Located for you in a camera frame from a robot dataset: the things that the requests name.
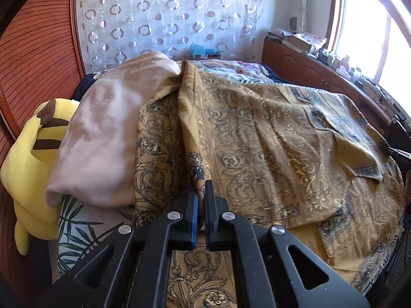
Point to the wooden low cabinet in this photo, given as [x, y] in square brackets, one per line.
[301, 67]

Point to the pink figurine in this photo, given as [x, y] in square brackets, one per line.
[345, 67]

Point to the wooden slatted wardrobe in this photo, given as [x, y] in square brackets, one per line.
[41, 54]

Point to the floral blanket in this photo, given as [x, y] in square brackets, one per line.
[231, 70]

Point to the blue tissue pack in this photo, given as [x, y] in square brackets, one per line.
[197, 51]

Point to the yellow plush toy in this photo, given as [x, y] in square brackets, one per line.
[29, 173]

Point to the pale window curtain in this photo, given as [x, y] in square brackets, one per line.
[303, 3]

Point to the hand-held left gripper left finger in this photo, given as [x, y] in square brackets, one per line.
[194, 221]

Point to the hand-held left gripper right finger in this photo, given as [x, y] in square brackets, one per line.
[210, 224]

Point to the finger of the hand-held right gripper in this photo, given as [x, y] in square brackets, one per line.
[401, 154]

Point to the cardboard box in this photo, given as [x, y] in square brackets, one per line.
[300, 44]

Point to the window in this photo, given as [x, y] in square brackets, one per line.
[359, 38]

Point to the golden patterned garment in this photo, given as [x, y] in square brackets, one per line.
[257, 154]

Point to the white bottle with green cap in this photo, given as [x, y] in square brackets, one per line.
[356, 74]

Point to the dark oval object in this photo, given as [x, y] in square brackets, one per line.
[293, 24]

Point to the beige pillow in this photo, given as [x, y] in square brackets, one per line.
[106, 134]

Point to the pink dotted cloth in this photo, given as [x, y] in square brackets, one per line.
[316, 41]

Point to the circle patterned sheer curtain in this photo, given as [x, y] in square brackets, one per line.
[160, 12]

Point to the leaf print bed sheet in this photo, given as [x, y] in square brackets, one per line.
[83, 227]

